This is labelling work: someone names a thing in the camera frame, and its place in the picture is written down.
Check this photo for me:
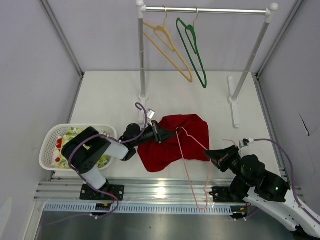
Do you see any aluminium mounting rail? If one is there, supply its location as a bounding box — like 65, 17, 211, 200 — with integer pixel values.
34, 177, 232, 204

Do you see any white plastic laundry basket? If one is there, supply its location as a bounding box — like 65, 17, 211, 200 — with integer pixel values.
39, 124, 118, 172

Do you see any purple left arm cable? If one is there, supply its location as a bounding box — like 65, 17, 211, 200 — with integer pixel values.
67, 102, 149, 220

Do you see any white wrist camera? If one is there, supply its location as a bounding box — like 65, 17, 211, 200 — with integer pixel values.
146, 108, 155, 126
239, 137, 255, 150

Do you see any red skirt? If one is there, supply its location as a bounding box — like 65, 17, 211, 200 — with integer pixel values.
137, 114, 210, 173

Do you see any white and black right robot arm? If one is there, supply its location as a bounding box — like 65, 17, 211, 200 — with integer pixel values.
204, 145, 320, 238

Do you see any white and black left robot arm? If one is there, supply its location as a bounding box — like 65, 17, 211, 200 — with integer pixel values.
61, 120, 176, 200

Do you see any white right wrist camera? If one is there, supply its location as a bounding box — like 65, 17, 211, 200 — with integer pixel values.
239, 137, 255, 150

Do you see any pink wire hanger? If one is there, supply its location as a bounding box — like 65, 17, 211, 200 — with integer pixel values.
174, 126, 237, 211

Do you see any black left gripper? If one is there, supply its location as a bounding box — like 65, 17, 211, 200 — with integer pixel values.
132, 120, 175, 148

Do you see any lemon print cloth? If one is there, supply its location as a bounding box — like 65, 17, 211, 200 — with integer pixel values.
51, 127, 111, 169

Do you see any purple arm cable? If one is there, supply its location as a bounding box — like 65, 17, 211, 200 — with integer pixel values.
67, 102, 149, 220
251, 138, 320, 226

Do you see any white slotted cable duct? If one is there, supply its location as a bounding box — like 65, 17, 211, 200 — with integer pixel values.
44, 201, 233, 216

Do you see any white metal clothes rack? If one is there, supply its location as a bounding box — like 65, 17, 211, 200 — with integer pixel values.
136, 0, 279, 129

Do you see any yellow hanger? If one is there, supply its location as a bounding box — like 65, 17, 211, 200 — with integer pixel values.
143, 5, 193, 83

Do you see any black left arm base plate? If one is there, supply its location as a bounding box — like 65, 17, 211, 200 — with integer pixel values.
79, 183, 125, 201

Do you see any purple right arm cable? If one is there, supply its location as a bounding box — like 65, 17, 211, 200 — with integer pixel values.
251, 138, 320, 226

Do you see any green hanger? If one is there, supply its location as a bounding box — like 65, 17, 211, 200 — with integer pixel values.
175, 6, 208, 89

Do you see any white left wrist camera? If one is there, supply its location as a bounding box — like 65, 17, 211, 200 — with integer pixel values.
146, 108, 155, 126

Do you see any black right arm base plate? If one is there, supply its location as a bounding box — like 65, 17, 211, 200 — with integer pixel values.
208, 186, 236, 203

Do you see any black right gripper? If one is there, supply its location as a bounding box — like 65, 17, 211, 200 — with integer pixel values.
203, 145, 254, 186

